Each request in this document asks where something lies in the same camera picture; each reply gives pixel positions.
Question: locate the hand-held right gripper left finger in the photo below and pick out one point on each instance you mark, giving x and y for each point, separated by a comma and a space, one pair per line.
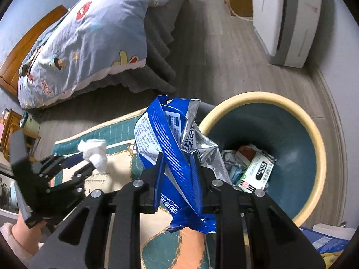
159, 182

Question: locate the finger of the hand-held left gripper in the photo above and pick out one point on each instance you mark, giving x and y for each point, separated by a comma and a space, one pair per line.
74, 180
60, 161

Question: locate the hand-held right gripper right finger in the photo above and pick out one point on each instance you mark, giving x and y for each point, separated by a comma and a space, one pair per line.
196, 182

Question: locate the white tissue wad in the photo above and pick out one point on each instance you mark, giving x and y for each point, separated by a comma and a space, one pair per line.
94, 152

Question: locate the blue silver wipes packet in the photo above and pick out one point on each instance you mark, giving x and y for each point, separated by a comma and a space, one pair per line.
174, 145

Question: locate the blue face mask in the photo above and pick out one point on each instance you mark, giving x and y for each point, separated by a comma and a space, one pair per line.
237, 173

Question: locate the pale green medicine box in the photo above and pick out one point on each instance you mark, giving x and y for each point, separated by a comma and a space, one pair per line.
256, 171

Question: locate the teal bin with yellow rim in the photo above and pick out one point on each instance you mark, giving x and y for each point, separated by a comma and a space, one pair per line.
291, 134

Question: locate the person's left forearm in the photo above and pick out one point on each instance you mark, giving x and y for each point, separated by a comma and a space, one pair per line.
25, 235

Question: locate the white low furniture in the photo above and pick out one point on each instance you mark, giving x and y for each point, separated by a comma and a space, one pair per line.
8, 193

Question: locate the patterned quilted mat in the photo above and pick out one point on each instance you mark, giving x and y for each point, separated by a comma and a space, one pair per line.
120, 157

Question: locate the green jar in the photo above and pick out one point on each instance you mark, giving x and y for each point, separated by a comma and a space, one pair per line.
30, 123

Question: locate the printed blue duvet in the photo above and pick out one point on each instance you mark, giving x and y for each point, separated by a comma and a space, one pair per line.
92, 39

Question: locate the grey bed skirt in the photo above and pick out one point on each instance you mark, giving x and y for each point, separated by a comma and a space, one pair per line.
160, 50

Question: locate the printed cardboard box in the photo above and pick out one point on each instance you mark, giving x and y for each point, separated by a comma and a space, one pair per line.
322, 241

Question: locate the white air purifier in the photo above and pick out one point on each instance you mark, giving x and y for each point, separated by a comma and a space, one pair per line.
289, 19

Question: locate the wooden bed frame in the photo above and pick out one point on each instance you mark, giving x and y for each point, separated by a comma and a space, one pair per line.
30, 42

